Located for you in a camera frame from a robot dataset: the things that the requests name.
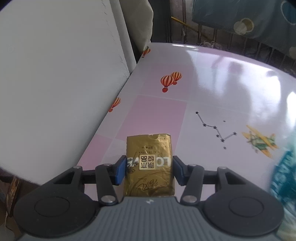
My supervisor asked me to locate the gold tissue packet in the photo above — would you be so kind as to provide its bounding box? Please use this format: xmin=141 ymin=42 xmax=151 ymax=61
xmin=124 ymin=133 xmax=175 ymax=197

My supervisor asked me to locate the metal railing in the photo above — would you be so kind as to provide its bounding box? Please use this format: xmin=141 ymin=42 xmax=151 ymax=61
xmin=170 ymin=1 xmax=295 ymax=76

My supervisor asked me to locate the white teal plastic bag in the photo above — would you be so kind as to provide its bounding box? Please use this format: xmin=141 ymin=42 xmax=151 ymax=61
xmin=270 ymin=136 xmax=295 ymax=240

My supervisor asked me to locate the blue circle-patterned blanket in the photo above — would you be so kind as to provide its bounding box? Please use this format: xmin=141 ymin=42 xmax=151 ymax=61
xmin=192 ymin=0 xmax=296 ymax=59

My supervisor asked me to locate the yellow stick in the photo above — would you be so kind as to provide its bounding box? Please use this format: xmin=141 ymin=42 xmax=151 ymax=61
xmin=171 ymin=16 xmax=199 ymax=33

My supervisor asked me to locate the beige curtain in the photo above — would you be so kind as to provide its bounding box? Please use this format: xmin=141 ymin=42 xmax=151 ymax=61
xmin=119 ymin=0 xmax=154 ymax=53

